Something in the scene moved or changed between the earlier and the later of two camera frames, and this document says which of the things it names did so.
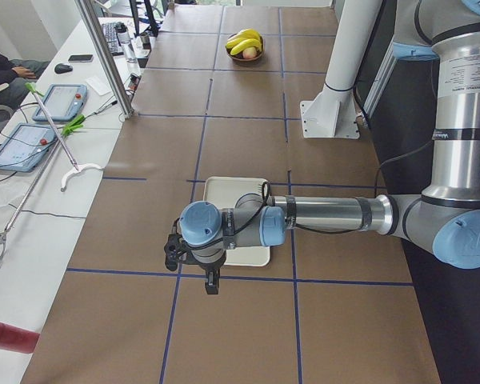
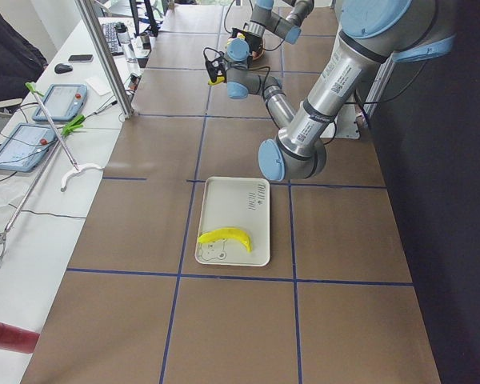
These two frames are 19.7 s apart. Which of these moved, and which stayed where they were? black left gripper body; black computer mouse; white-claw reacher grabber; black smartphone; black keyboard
Moved: black left gripper body
Stayed: black keyboard; black computer mouse; black smartphone; white-claw reacher grabber
